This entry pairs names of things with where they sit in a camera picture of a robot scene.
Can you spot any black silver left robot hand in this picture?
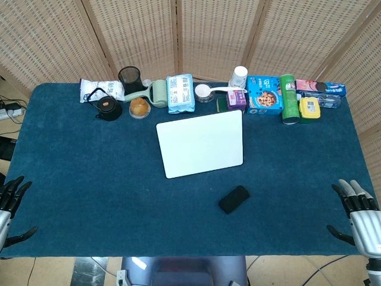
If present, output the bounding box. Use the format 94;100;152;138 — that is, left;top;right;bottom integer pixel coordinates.
0;175;39;251

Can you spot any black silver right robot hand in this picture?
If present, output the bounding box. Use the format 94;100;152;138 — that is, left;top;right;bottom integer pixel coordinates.
326;178;381;257

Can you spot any black smartphone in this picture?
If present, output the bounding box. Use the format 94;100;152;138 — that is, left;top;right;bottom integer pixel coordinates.
218;185;251;215

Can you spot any white rectangular board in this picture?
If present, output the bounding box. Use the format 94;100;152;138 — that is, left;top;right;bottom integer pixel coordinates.
155;109;245;180

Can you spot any blue carpet table cloth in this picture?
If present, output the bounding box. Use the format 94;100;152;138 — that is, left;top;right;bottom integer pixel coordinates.
0;81;376;259

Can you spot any white power strip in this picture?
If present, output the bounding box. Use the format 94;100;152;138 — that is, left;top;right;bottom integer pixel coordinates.
0;102;25;120

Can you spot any yellow lid green box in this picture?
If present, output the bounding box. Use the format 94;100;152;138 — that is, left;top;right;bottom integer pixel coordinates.
298;97;322;125

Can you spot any pink blue Oreo box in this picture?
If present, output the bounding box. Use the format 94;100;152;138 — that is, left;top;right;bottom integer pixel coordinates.
295;79;348;97

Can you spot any green chips can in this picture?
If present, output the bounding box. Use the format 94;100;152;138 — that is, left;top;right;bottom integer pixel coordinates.
279;73;301;126

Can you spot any black kettle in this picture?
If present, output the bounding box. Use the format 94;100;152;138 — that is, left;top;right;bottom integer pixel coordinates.
86;88;124;122

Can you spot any white snack bag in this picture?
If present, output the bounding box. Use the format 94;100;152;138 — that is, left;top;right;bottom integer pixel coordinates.
79;77;126;104

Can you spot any blue cookie box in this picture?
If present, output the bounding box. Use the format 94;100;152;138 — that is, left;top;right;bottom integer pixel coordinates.
246;74;284;116

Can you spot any orange jelly cup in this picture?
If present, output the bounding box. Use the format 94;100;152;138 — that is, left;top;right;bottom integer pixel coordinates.
129;97;151;120

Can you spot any purple small box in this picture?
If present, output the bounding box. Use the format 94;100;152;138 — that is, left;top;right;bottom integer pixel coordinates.
226;89;248;112

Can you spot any grey-blue robot torso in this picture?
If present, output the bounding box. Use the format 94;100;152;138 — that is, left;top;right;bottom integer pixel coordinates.
116;256;248;286

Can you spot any black mesh pen holder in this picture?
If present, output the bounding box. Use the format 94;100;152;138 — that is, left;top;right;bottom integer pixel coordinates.
118;66;145;94

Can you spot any dark green small book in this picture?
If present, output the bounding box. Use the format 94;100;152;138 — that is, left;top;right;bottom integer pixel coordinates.
216;97;229;114

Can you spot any white plastic spoon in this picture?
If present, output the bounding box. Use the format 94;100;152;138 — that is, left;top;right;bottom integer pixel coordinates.
205;86;248;97

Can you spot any light green lint roller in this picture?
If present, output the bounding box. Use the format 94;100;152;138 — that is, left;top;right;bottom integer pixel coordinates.
123;79;168;109

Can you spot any clear round jar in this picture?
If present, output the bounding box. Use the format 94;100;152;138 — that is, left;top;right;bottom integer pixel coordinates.
194;83;216;104

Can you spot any light blue tissue pack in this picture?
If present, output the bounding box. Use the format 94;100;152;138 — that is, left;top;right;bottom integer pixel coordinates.
165;74;196;115

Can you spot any bamboo folding screen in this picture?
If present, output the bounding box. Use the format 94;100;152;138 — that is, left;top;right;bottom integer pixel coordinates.
0;0;381;185

